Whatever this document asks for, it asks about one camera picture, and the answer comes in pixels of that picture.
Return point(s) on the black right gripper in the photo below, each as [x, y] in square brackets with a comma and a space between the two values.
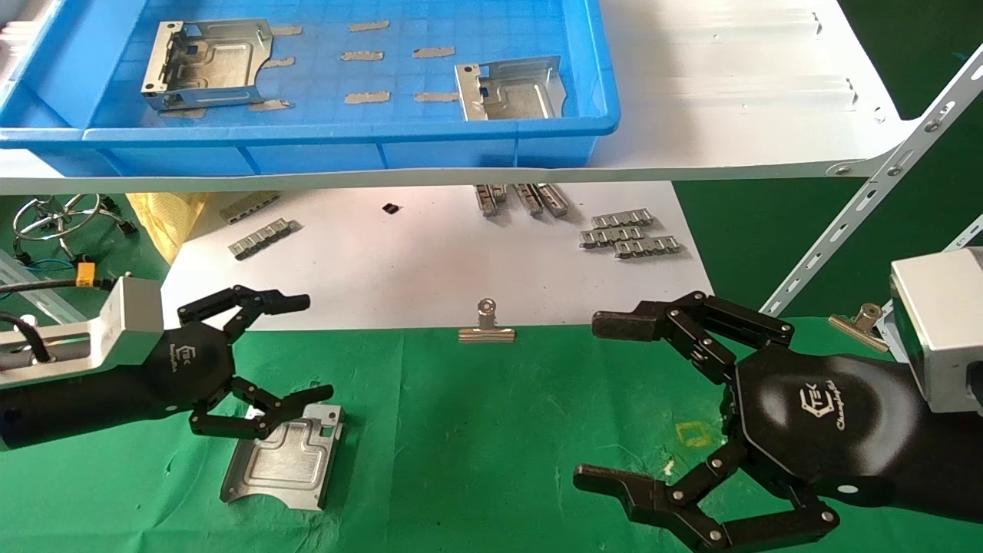
[822, 422]

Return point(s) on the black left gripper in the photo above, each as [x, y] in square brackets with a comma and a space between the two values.
[192, 369]

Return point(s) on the square sheet metal bracket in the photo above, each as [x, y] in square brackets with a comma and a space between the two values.
[284, 468]
[514, 96]
[215, 65]

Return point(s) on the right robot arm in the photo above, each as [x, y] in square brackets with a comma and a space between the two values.
[952, 461]

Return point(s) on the white paper sheet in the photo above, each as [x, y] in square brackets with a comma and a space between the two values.
[422, 269]

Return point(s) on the green cloth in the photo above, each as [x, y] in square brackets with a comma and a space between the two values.
[476, 445]

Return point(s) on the silver binder clip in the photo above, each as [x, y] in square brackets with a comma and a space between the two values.
[860, 326]
[487, 330]

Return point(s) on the yellow cloth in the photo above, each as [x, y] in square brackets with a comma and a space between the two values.
[165, 219]

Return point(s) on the grey tape strip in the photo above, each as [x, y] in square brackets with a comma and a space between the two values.
[270, 105]
[287, 31]
[279, 62]
[186, 114]

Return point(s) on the chrome stool base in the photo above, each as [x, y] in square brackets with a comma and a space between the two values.
[57, 227]

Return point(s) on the blue plastic bin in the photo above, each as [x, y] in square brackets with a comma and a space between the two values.
[461, 146]

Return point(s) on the grey slotted metal strut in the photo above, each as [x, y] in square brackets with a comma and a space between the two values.
[23, 270]

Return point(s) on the white shelf board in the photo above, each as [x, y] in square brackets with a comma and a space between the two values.
[729, 130]

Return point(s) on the long slotted white metal strut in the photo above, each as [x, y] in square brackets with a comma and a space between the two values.
[883, 180]

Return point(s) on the short slotted white metal strut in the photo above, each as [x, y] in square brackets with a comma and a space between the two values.
[966, 234]

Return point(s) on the ribbed metal rail part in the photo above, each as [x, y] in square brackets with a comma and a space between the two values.
[610, 236]
[647, 247]
[554, 200]
[249, 207]
[489, 200]
[528, 200]
[261, 239]
[622, 219]

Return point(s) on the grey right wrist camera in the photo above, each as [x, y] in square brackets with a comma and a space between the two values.
[941, 322]

